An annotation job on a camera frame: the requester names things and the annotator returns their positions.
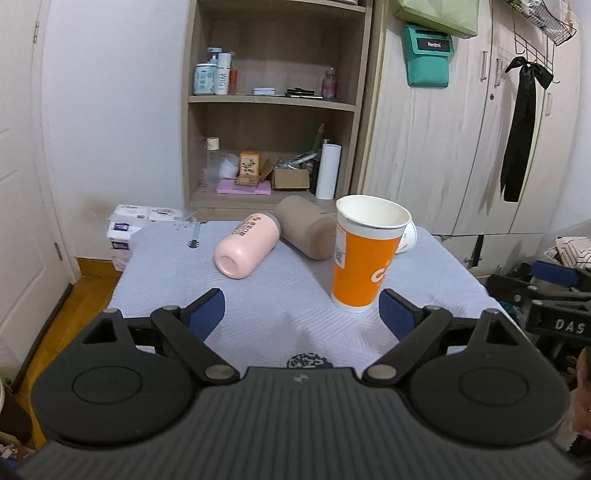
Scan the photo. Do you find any tall white bottle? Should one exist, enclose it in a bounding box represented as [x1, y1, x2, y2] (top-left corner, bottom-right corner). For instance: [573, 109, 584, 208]
[215, 53, 232, 96]

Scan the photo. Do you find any red patterned white cloth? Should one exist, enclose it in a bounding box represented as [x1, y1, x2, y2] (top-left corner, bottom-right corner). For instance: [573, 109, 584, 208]
[544, 235, 591, 270]

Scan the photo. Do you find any black speckled round disc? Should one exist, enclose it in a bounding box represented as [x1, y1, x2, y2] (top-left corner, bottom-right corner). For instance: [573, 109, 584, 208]
[286, 352, 333, 370]

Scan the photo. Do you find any person's right forearm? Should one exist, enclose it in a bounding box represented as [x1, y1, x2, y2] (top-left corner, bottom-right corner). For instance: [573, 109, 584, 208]
[571, 348, 591, 441]

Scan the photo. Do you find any white paper roll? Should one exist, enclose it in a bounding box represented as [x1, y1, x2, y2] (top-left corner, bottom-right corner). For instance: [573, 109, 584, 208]
[315, 143, 343, 200]

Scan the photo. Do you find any white door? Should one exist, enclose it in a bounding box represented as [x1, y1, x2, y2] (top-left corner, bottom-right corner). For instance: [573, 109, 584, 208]
[0, 0, 78, 393]

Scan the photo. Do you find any wooden bookshelf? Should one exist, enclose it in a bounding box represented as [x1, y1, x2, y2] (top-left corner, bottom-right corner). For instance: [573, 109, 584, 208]
[182, 0, 375, 219]

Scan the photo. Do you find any wooden printed box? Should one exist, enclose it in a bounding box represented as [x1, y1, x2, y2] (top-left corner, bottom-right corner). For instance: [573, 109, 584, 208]
[235, 151, 262, 186]

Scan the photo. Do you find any white paper cup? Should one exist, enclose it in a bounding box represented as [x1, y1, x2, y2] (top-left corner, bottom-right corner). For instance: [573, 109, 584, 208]
[394, 222, 419, 254]

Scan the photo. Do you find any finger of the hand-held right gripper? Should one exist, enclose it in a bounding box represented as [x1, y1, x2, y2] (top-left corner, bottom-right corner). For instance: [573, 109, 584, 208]
[487, 274, 539, 305]
[530, 260, 591, 292]

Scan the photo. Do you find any light wooden wardrobe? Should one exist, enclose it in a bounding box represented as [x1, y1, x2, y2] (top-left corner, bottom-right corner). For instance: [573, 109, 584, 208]
[360, 0, 583, 278]

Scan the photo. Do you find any pack of tissue rolls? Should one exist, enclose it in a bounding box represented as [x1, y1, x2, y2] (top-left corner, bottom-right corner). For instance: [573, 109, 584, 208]
[106, 203, 188, 273]

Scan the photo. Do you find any clear bottle with beige lid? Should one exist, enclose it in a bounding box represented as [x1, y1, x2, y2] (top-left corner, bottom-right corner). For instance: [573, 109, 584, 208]
[202, 137, 223, 186]

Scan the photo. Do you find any tan cup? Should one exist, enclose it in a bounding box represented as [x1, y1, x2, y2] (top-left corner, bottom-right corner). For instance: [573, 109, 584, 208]
[277, 195, 338, 260]

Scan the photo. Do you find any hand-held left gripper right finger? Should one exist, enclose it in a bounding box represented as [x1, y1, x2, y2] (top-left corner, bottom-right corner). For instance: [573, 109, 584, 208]
[362, 288, 520, 384]

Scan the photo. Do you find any light grey quilted table cloth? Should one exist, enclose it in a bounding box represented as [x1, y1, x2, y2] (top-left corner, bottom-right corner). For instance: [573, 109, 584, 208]
[108, 219, 509, 370]

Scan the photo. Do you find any green paper bag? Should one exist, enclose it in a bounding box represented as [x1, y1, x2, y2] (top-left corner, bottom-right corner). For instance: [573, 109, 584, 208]
[394, 0, 481, 38]

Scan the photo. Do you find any teal and white canister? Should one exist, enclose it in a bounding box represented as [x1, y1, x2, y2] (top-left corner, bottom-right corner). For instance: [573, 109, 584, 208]
[193, 63, 218, 96]

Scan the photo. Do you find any orange paper cup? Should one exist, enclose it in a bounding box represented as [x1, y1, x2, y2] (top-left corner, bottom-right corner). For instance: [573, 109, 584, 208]
[330, 195, 413, 313]

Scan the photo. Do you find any small cardboard box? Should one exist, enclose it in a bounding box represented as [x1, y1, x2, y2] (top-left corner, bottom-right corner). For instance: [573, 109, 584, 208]
[270, 159, 311, 191]

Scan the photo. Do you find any black wire rack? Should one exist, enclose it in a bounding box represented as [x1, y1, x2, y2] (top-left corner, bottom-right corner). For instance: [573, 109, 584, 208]
[505, 0, 578, 85]

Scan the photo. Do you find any pink flat box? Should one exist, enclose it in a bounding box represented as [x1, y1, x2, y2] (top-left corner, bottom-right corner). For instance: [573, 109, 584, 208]
[217, 179, 272, 195]

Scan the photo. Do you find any teal pouch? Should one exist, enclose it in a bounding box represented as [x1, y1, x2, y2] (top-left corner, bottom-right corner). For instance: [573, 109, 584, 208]
[401, 24, 454, 88]

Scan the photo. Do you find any pink cup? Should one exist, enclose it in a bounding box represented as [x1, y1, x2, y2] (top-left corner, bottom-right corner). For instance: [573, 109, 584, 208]
[213, 212, 281, 280]

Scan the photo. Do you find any black ribbon bow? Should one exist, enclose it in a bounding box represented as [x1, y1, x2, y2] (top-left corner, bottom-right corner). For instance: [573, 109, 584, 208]
[501, 56, 554, 203]

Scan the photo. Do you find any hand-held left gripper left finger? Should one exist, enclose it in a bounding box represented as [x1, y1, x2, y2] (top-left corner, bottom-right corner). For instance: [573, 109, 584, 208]
[82, 288, 240, 384]

